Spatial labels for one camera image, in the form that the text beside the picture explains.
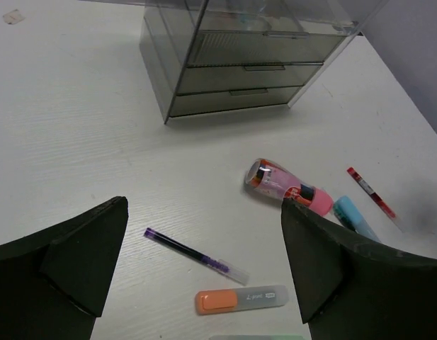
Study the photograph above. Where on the red pen refill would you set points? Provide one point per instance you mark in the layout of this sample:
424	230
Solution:
389	212

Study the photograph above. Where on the green capped highlighter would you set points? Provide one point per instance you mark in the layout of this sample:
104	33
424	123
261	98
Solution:
256	337

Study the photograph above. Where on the orange capped highlighter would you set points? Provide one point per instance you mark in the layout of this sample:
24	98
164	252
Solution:
209	302

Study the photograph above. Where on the light blue highlighter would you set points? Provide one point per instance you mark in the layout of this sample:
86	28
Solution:
350	217

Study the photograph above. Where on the small tape scrap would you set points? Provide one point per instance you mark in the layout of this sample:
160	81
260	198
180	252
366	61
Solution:
13	17

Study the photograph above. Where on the pink capped marker bottle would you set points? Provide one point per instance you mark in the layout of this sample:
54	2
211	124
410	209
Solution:
274	181

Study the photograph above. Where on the purple pen refill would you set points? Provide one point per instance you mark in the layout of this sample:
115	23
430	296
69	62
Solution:
222	267

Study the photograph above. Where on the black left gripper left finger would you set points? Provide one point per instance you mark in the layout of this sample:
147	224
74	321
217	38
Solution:
54	283

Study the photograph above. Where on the clear acrylic drawer organizer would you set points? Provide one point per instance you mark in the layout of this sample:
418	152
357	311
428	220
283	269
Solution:
215	56

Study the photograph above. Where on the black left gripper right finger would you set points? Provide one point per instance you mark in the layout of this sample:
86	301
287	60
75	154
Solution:
351	287

